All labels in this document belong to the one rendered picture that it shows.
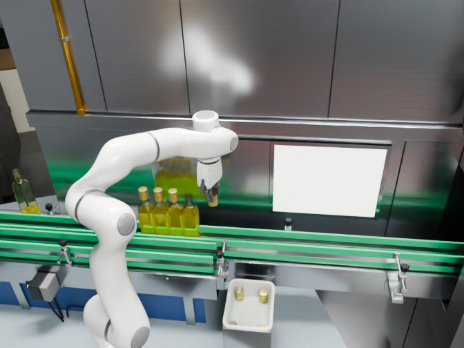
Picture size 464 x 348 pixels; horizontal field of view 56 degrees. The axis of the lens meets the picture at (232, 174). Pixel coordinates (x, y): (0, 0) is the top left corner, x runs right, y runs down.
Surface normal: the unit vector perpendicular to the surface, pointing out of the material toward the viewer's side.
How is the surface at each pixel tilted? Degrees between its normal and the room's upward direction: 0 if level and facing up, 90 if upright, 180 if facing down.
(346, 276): 90
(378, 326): 90
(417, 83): 90
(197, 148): 79
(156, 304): 90
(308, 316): 0
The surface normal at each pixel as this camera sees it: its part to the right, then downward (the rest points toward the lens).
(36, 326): -0.03, -0.83
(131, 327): 0.64, -0.13
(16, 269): -0.13, 0.55
